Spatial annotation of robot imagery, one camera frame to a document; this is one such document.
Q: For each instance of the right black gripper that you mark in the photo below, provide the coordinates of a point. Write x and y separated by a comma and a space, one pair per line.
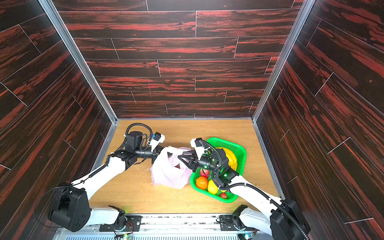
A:
193, 162

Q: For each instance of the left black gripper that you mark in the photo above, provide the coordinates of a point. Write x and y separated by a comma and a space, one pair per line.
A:
156, 153

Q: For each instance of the pink printed plastic bag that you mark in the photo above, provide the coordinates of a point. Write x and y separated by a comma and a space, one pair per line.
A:
168, 170

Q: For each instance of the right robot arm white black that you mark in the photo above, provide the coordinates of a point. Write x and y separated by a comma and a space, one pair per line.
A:
281, 219

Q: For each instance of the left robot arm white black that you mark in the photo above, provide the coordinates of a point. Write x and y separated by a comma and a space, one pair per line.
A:
70, 208

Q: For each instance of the red pink fake apple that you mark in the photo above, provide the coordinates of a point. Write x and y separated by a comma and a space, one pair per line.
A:
205, 173

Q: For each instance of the orange fake orange left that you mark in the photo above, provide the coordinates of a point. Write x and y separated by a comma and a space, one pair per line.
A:
201, 183

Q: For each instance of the yellow fake lemon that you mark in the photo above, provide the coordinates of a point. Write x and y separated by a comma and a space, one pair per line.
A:
212, 188

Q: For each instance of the yellow fake banana bunch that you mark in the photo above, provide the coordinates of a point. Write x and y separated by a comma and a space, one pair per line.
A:
228, 158

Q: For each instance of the green plastic perforated basket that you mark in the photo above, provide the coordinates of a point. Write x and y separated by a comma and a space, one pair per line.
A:
240, 153

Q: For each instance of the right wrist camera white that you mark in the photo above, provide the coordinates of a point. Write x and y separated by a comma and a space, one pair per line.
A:
200, 146

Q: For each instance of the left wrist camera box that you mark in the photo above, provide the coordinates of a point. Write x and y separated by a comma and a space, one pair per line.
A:
157, 139

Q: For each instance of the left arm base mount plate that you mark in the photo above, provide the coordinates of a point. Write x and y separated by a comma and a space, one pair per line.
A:
128, 223

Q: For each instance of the metal front rail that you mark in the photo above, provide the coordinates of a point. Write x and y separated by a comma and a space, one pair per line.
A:
168, 227

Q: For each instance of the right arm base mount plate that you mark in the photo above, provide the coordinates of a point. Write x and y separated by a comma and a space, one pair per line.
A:
229, 223

